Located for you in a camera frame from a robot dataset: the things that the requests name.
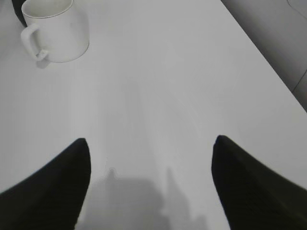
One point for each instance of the cola bottle red label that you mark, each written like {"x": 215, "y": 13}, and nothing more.
{"x": 17, "y": 6}

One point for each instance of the white ceramic mug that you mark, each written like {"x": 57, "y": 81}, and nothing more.
{"x": 57, "y": 30}

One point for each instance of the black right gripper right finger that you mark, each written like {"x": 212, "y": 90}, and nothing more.
{"x": 253, "y": 196}

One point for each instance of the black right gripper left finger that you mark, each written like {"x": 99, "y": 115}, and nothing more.
{"x": 52, "y": 197}

